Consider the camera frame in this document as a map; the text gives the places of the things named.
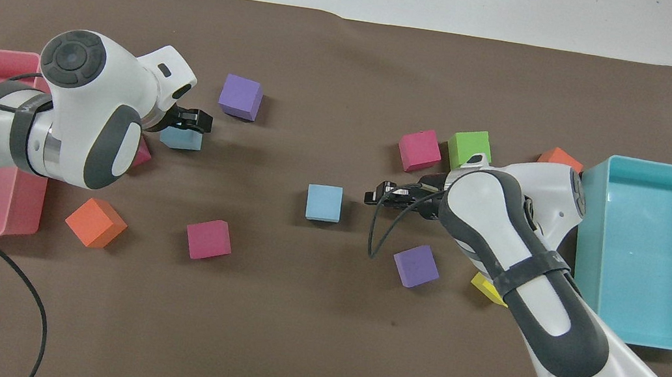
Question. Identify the green foam block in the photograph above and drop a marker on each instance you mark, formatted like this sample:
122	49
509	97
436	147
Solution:
468	148

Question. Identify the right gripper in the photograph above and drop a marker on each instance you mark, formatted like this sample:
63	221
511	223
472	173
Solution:
427	206

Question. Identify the yellow foam block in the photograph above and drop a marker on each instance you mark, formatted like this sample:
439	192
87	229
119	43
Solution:
486	287

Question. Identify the light blue foam block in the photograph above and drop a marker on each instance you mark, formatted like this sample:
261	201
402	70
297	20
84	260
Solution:
181	140
324	204

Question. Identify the teal plastic bin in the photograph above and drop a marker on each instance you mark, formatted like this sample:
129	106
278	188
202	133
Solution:
661	260

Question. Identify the orange foam block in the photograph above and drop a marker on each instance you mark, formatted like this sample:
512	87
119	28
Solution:
560	159
96	222

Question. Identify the pink foam block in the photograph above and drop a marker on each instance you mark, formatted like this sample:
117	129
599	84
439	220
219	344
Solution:
208	239
419	150
143	157

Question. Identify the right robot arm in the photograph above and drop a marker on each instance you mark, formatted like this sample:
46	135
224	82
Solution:
553	324

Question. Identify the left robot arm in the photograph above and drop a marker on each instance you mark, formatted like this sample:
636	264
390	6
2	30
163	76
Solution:
93	89

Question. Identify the purple foam block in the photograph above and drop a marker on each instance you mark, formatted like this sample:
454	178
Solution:
416	266
240	96

